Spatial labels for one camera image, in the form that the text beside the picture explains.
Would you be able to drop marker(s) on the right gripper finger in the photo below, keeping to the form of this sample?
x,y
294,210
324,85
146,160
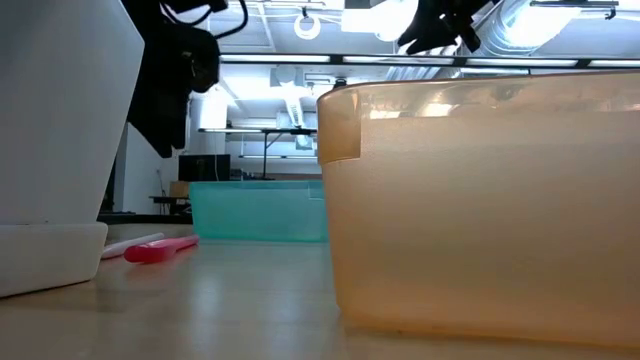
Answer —
x,y
425,35
465,35

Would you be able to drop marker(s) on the magenta pen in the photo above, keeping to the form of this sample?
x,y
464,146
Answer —
x,y
155,250

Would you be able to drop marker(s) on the teal translucent plastic bin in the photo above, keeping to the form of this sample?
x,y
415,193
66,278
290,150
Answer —
x,y
260,212

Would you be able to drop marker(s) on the black cabinet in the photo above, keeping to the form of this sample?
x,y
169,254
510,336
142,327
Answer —
x,y
205,167

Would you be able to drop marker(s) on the light pink pen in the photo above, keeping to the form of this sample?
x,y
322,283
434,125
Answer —
x,y
127,246

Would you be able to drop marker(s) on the black background table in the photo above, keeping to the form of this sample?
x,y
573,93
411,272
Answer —
x,y
280,131

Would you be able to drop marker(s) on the white ventilation duct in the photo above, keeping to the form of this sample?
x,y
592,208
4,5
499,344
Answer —
x,y
295,115

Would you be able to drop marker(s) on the black aluminium table frame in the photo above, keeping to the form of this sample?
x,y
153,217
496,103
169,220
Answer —
x,y
130,218

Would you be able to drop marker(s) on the orange translucent plastic bin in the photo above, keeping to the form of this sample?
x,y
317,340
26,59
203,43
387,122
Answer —
x,y
500,215

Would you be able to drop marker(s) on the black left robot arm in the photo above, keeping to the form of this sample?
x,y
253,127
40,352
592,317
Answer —
x,y
150,7

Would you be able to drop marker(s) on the small tan box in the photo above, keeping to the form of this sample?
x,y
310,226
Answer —
x,y
179,189

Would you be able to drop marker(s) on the long ceiling light strip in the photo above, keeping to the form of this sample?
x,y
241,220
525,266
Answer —
x,y
280,58

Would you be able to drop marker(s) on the black round ceiling spotlight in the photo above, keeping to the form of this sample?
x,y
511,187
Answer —
x,y
340,83

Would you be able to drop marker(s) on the white hexagonal planter pot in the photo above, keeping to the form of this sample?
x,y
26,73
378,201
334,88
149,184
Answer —
x,y
60,125

